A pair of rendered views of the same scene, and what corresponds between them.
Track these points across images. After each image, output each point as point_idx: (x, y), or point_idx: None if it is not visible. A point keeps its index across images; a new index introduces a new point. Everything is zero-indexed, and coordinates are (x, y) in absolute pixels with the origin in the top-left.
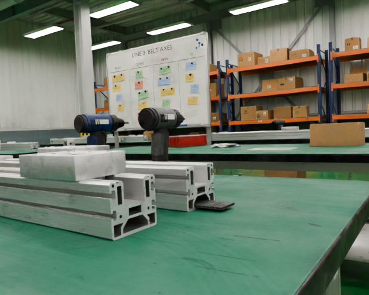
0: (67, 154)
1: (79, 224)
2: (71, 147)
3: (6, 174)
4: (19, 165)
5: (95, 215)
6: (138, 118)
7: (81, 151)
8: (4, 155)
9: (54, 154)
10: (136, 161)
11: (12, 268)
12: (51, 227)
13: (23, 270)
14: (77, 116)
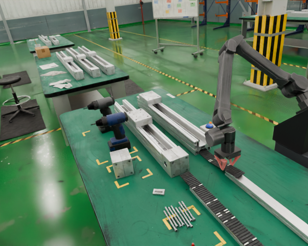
0: (151, 93)
1: None
2: (140, 112)
3: (165, 105)
4: (161, 99)
5: None
6: (114, 100)
7: (146, 97)
8: (165, 152)
9: (154, 94)
10: (123, 112)
11: (165, 100)
12: None
13: (164, 99)
14: (125, 112)
